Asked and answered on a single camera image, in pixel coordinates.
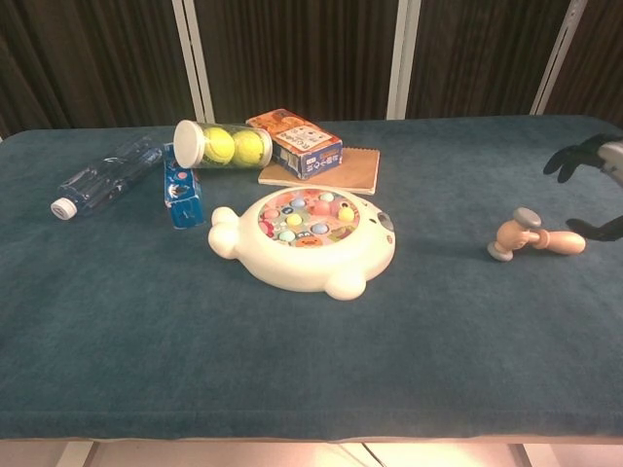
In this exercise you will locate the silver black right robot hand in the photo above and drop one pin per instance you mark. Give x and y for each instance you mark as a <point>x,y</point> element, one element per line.
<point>611,155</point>

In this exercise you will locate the wooden toy hammer grey head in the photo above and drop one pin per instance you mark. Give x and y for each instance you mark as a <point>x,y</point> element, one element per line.
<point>560,241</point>

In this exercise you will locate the white whack-a-mole toy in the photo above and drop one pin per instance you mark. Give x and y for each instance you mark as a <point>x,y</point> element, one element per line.
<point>292,265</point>

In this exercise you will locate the brown kraft notebook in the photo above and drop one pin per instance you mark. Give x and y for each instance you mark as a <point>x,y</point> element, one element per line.
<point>355,172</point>

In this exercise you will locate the orange blue cookie box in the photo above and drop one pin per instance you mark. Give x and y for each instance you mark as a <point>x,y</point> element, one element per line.
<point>302,146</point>

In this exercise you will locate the yellow tennis ball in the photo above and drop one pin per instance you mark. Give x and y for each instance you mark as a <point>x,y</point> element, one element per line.
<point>218,144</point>
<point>248,146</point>

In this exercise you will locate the blue fabric table mat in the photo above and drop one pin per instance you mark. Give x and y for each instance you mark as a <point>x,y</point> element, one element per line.
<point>311,365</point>

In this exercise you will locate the clear tennis ball tube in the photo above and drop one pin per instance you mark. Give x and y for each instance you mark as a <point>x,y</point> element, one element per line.
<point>190,143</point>

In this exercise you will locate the blue cookie snack package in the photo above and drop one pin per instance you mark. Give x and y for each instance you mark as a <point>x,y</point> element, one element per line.
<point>182,199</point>

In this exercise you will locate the clear plastic water bottle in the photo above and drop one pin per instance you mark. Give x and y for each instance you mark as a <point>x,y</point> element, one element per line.
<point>104,177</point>

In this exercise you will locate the white partition frame post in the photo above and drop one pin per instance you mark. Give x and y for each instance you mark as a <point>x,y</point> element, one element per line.
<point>406,58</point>
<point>194,58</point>
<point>560,58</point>

